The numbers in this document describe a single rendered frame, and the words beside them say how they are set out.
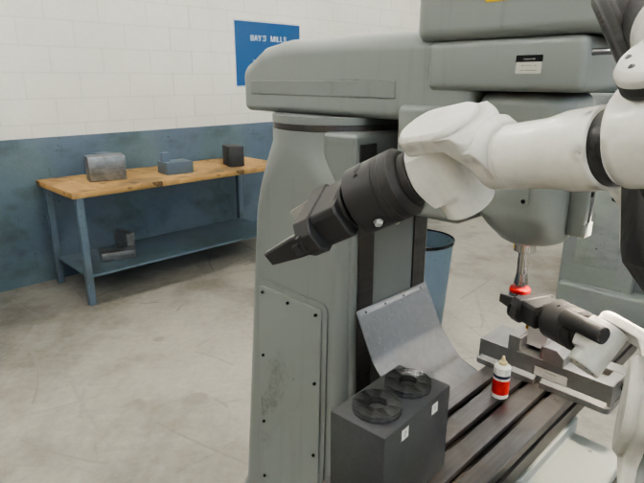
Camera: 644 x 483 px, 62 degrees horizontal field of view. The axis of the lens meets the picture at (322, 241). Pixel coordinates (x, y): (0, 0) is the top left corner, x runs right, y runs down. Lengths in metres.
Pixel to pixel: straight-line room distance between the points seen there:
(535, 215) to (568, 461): 0.62
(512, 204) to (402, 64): 0.40
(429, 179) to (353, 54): 0.81
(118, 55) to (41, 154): 1.08
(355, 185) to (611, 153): 0.30
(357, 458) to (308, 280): 0.63
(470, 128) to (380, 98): 0.78
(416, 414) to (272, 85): 1.01
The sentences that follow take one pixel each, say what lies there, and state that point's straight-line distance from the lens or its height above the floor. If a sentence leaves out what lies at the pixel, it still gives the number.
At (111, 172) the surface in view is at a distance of 4.57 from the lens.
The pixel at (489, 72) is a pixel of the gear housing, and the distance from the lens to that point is 1.16.
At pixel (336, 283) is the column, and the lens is 1.42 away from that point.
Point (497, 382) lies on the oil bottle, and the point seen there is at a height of 0.95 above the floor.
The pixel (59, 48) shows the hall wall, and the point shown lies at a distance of 5.00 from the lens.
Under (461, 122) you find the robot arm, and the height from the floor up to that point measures 1.61.
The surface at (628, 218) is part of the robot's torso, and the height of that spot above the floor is 1.50.
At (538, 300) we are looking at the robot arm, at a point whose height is 1.18.
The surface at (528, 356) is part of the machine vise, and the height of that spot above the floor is 0.97.
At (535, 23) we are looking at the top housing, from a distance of 1.12.
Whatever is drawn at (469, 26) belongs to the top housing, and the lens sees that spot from 1.18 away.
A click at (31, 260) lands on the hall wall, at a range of 5.06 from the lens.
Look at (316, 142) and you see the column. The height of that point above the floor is 1.50.
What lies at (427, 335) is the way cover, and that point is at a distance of 1.63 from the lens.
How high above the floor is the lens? 1.65
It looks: 17 degrees down
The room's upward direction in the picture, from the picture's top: straight up
